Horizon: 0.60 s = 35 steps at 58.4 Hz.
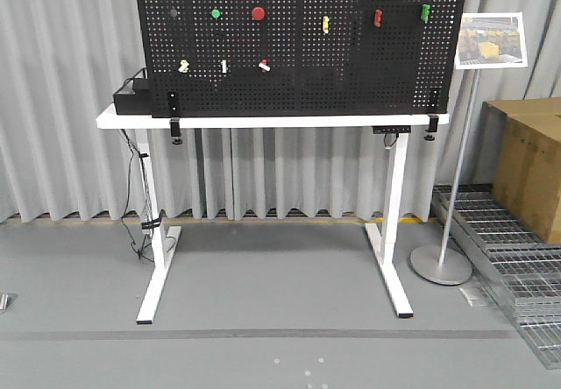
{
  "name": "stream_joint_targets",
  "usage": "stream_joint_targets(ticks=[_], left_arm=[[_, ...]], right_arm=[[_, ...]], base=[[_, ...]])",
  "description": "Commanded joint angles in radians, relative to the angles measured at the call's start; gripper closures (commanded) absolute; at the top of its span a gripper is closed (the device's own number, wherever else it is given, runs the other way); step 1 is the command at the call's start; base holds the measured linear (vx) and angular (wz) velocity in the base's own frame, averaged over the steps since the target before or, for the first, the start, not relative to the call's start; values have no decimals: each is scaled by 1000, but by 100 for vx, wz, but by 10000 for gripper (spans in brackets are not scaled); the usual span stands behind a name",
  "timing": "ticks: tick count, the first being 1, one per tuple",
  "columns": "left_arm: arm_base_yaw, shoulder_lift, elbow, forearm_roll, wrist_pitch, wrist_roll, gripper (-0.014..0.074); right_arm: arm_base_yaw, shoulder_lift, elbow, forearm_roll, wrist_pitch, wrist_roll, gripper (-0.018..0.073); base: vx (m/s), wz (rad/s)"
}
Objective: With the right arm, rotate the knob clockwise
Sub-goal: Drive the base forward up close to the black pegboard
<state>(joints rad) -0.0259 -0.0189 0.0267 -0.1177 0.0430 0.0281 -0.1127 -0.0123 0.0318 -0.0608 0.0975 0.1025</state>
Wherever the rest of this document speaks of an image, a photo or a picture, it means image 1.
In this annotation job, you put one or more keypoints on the yellow white rotary knob switch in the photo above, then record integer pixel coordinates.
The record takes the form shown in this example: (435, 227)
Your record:
(184, 66)

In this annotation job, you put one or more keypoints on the grey sign stand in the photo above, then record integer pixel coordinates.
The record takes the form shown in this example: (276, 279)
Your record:
(441, 264)

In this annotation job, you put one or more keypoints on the red rotary knob switch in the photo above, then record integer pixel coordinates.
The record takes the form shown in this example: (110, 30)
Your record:
(264, 66)

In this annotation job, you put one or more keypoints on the yellow toggle handle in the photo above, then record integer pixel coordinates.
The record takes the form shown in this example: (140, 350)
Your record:
(326, 24)

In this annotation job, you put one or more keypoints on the brown cardboard box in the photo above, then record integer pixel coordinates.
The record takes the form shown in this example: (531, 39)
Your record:
(527, 179)

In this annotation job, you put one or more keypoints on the white standing desk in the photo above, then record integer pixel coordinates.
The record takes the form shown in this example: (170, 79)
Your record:
(382, 238)

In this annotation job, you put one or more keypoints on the black equipment box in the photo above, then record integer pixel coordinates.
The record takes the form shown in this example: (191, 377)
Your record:
(134, 96)

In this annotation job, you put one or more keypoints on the right black clamp bracket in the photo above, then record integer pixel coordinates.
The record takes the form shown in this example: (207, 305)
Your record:
(433, 118)

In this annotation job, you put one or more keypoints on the metal grate platform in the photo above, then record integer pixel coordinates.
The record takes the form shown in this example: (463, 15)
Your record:
(520, 272)

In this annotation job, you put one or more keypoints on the red toggle handle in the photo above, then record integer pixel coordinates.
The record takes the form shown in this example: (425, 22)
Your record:
(378, 14)

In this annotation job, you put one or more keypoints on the black clamp bracket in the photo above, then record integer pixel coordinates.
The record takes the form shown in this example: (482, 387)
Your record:
(433, 118)
(175, 129)

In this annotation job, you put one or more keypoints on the black perforated pegboard panel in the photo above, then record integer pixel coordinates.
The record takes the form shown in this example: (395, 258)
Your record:
(356, 69)

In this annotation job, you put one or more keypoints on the green toggle handle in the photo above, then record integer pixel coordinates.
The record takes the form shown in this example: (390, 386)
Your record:
(425, 13)

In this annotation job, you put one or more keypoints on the grey curtain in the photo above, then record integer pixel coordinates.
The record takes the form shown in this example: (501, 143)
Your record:
(61, 61)

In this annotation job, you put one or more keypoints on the framed warehouse picture sign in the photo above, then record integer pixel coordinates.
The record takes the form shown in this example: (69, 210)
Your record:
(491, 40)

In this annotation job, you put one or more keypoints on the left black clamp bracket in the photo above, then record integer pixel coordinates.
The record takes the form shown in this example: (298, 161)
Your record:
(175, 129)

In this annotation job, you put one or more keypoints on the desk height control panel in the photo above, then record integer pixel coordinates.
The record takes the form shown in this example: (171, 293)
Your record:
(391, 129)

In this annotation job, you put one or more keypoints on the lower red mushroom button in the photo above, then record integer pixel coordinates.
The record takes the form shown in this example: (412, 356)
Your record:
(258, 13)

